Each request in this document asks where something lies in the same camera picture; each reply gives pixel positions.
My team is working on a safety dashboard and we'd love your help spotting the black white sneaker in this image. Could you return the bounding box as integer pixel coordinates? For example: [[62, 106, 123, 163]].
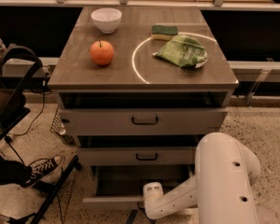
[[21, 155, 63, 188]]

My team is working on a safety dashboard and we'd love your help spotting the green chip bag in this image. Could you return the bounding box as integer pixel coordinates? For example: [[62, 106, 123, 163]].
[[154, 35, 208, 68]]

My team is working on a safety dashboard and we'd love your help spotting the blue tape cross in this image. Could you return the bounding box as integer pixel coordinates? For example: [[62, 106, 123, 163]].
[[125, 209, 156, 224]]

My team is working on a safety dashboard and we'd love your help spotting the grey bottom drawer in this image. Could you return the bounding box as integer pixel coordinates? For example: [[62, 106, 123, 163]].
[[83, 164, 194, 210]]

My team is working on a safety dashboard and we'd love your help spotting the grey drawer cabinet wooden top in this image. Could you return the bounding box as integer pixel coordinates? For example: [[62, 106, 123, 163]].
[[47, 6, 239, 173]]

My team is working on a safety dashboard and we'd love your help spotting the grey top drawer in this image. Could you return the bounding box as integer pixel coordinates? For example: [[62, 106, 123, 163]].
[[60, 108, 228, 136]]

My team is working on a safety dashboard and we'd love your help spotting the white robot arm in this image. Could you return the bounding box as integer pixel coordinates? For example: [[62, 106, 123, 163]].
[[143, 133, 260, 224]]

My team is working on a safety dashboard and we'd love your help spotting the green yellow sponge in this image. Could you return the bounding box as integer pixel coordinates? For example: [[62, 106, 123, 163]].
[[151, 24, 178, 41]]

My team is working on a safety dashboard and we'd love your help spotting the orange apple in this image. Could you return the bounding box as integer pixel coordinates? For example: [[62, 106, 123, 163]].
[[90, 40, 114, 66]]

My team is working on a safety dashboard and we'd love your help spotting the black cable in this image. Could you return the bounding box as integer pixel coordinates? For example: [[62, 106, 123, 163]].
[[3, 75, 48, 142]]

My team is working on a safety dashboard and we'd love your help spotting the white bowl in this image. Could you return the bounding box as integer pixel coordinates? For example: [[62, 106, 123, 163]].
[[91, 7, 122, 34]]

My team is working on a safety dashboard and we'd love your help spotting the grey middle drawer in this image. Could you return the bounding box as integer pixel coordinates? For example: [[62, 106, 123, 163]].
[[77, 147, 195, 166]]

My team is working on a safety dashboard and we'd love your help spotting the grey drawer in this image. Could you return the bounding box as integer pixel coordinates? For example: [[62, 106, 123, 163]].
[[83, 164, 194, 210], [60, 108, 228, 136], [77, 147, 195, 166]]

